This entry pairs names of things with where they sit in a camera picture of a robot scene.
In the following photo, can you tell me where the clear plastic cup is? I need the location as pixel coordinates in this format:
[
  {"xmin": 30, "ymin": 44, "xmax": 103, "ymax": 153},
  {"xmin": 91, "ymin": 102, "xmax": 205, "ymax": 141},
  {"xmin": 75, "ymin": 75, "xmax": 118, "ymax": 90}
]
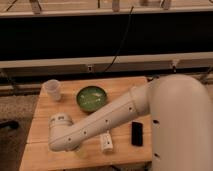
[{"xmin": 43, "ymin": 79, "xmax": 61, "ymax": 101}]

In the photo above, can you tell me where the black object at left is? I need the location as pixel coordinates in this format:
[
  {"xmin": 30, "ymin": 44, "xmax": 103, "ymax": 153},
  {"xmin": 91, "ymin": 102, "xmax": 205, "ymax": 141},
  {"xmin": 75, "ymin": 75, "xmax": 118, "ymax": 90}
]
[{"xmin": 0, "ymin": 120, "xmax": 19, "ymax": 129}]

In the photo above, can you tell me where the black hanging cable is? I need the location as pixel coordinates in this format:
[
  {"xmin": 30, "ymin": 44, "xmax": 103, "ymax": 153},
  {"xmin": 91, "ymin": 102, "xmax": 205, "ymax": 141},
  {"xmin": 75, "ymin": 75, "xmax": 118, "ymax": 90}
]
[{"xmin": 103, "ymin": 5, "xmax": 135, "ymax": 73}]

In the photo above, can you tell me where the green bowl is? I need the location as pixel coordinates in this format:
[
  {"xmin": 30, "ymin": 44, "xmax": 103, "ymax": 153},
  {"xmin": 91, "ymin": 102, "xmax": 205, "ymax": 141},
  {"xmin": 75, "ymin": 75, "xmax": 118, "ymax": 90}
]
[{"xmin": 76, "ymin": 86, "xmax": 107, "ymax": 113}]

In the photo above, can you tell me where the white plastic bottle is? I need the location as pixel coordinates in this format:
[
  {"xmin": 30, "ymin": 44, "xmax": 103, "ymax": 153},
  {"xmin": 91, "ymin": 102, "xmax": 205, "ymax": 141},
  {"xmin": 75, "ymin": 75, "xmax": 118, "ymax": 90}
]
[{"xmin": 100, "ymin": 131, "xmax": 113, "ymax": 153}]

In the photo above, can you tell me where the black rectangular block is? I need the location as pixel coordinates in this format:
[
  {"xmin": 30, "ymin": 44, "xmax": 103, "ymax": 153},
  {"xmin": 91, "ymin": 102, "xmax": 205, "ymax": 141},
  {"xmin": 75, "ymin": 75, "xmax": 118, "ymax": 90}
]
[{"xmin": 131, "ymin": 122, "xmax": 143, "ymax": 146}]

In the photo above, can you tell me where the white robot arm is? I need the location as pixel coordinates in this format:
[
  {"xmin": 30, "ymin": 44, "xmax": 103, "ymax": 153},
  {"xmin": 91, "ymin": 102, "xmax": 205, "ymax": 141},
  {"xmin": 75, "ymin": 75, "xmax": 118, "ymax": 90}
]
[{"xmin": 49, "ymin": 74, "xmax": 213, "ymax": 171}]

